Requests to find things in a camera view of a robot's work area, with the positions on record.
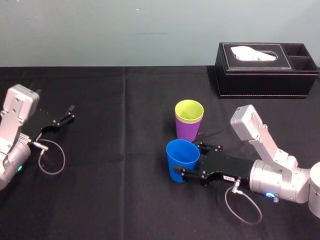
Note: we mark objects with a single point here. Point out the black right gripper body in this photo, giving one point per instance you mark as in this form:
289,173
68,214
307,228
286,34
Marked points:
225,166

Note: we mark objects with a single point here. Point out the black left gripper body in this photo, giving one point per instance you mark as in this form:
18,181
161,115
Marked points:
41,122

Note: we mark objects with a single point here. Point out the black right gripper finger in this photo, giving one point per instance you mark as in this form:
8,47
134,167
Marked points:
191,174
212,148

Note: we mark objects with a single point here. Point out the blue plastic cup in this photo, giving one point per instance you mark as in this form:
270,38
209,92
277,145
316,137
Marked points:
180,155

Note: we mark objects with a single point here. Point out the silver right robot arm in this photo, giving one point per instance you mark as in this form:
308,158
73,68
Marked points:
265,180

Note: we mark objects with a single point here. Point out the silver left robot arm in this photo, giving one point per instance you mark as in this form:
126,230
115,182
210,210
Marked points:
12,125

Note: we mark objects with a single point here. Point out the purple plastic cup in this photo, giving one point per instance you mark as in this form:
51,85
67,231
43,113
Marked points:
187,131

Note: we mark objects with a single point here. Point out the yellow-green plastic cup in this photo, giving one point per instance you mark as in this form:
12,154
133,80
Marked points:
186,113

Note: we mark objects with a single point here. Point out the black tablecloth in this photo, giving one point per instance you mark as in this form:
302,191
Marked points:
125,212

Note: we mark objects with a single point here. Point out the black leather tissue box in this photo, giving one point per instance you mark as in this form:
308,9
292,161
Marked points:
262,82

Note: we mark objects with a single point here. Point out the white tissue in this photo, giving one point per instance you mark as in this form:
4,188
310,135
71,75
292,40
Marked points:
250,53

